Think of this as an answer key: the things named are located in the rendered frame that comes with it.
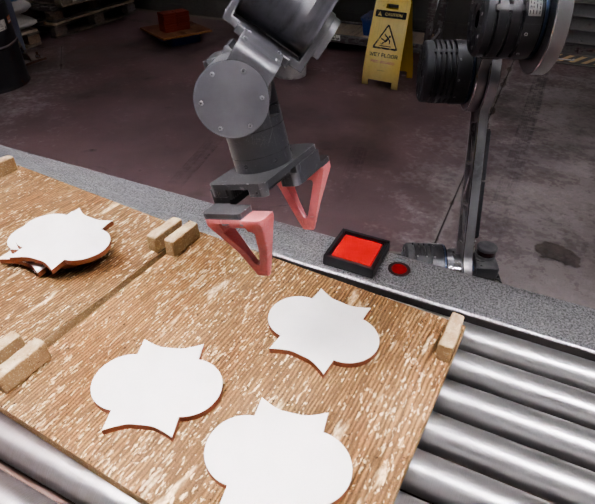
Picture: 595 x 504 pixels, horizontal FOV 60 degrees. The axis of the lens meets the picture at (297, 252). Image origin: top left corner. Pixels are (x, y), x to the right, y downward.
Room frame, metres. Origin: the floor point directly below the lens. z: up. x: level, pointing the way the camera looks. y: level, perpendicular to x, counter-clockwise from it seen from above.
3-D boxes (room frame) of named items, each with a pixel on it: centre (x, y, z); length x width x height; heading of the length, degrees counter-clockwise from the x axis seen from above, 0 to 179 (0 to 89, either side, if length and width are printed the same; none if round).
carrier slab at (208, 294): (0.38, 0.06, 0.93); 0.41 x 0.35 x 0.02; 61
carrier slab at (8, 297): (0.59, 0.43, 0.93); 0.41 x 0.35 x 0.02; 59
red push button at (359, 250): (0.59, -0.09, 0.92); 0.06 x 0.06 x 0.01; 64
